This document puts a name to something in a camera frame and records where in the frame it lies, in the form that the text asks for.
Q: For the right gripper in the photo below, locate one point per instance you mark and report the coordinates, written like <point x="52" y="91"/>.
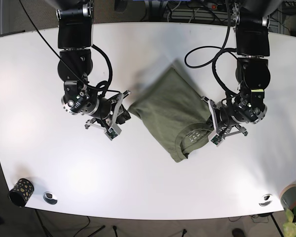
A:
<point x="109" y="115"/>

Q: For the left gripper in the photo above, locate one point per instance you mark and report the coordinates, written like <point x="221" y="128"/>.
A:
<point x="222" y="121"/>

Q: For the olive green T-shirt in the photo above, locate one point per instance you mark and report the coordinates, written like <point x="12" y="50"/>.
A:
<point x="175" y="115"/>

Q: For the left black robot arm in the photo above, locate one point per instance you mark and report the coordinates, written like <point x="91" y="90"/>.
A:
<point x="250" y="20"/>

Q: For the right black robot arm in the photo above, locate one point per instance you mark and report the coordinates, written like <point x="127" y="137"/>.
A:
<point x="75" y="18"/>

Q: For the grey tape roll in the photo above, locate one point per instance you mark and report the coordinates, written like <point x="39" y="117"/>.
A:
<point x="288" y="197"/>

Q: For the green potted plant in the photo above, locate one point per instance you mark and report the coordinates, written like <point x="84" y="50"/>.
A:
<point x="289" y="227"/>

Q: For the black gold-dotted cup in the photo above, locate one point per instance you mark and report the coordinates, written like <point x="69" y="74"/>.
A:
<point x="21" y="192"/>

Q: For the right table cable grommet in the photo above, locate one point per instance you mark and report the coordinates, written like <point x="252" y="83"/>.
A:
<point x="265" y="200"/>

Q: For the table cable grommet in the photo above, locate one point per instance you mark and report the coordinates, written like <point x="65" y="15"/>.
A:
<point x="50" y="198"/>
<point x="265" y="200"/>

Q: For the left table cable grommet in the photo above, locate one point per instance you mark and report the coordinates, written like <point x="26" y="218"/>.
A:
<point x="50" y="198"/>

